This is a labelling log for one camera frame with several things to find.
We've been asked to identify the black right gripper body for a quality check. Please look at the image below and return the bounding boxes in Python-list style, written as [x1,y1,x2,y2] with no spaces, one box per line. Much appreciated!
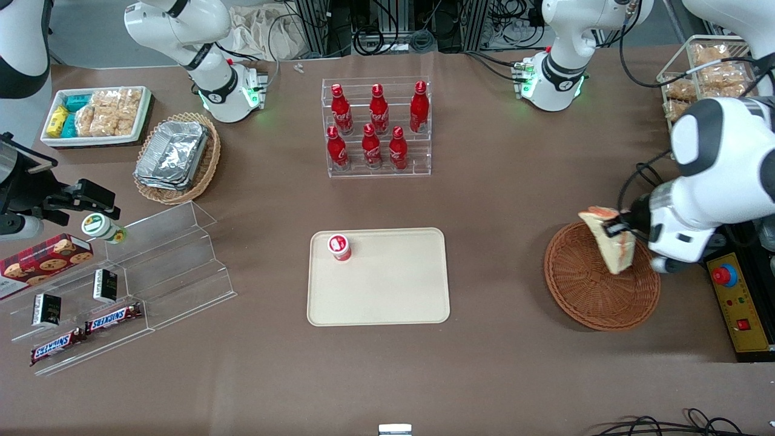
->
[0,134,60,226]

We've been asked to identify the triangular sandwich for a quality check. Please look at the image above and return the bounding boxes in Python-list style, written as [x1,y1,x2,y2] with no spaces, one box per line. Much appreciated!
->
[578,206,637,276]

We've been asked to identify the white rectangular snack tray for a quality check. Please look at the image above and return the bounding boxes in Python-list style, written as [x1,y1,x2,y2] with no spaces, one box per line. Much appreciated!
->
[40,86,152,148]

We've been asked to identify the round brown wicker basket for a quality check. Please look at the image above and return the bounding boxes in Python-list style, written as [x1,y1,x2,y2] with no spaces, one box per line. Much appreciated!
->
[544,220,661,332]

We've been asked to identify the oval tan wicker basket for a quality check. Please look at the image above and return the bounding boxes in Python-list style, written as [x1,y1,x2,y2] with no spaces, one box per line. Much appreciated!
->
[133,112,222,206]

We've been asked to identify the beige plastic tray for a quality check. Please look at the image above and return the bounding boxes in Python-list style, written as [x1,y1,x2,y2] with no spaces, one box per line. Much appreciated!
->
[306,227,451,327]

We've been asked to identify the green lidded white cup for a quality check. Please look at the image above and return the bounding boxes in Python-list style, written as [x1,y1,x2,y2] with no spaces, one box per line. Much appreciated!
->
[81,213,128,245]

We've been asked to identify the red plaid cookie box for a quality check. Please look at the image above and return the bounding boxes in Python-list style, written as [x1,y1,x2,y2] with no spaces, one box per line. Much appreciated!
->
[0,233,95,302]

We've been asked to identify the yellow snack pack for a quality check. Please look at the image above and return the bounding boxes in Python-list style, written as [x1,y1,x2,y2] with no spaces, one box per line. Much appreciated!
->
[47,105,70,138]

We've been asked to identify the clear rice cracker bag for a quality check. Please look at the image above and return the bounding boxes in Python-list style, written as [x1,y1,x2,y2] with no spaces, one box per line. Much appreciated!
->
[117,88,143,136]
[90,105,120,137]
[75,105,97,137]

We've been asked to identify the small black box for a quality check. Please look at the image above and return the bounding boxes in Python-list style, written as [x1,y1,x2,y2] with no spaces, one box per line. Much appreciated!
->
[31,292,62,329]
[92,268,119,304]

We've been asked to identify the stack of foil trays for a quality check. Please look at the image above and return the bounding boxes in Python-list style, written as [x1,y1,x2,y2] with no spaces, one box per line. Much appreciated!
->
[134,120,210,192]

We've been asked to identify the yellow emergency stop box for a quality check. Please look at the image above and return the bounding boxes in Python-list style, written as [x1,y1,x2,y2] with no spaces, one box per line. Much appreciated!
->
[705,251,775,363]

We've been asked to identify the clear acrylic stepped shelf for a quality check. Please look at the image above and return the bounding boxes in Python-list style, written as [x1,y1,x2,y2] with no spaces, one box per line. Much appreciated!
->
[0,200,239,378]

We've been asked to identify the Snickers chocolate bar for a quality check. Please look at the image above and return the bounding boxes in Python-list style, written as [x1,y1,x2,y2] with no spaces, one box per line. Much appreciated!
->
[84,302,145,335]
[30,327,86,368]

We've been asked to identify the clear acrylic bottle rack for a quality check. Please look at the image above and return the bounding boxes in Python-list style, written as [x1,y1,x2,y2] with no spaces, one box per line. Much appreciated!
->
[321,76,432,179]

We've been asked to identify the red cola bottle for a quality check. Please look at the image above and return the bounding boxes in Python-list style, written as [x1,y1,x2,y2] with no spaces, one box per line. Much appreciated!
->
[388,125,409,171]
[361,122,384,170]
[330,83,355,136]
[409,80,430,134]
[326,125,350,171]
[369,84,391,136]

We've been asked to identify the beige cloth bag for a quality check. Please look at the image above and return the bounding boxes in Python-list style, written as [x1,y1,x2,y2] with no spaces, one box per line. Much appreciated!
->
[228,5,306,62]

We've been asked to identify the red white yogurt cup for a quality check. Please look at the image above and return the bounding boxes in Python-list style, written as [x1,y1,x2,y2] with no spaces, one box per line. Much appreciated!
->
[328,233,353,262]

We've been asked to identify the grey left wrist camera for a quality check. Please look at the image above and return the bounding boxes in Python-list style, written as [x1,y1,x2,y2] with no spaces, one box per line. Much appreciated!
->
[650,253,689,275]

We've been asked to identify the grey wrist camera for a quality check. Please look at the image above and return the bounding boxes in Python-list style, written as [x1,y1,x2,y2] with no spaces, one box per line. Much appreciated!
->
[650,253,689,275]
[0,215,45,242]

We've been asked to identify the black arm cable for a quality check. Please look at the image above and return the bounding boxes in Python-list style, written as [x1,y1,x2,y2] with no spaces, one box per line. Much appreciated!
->
[616,0,775,214]

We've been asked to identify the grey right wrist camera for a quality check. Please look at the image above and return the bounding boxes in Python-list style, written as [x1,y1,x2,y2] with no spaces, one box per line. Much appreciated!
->
[0,215,45,242]

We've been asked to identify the white wire basket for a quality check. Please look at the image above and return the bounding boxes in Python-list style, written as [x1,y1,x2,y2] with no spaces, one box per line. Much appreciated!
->
[656,35,761,125]

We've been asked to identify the black cable bundle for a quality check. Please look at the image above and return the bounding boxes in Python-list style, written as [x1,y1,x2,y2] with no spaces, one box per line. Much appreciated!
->
[590,408,767,436]

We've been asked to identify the black base cables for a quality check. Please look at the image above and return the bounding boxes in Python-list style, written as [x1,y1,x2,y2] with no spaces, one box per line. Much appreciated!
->
[464,50,525,84]

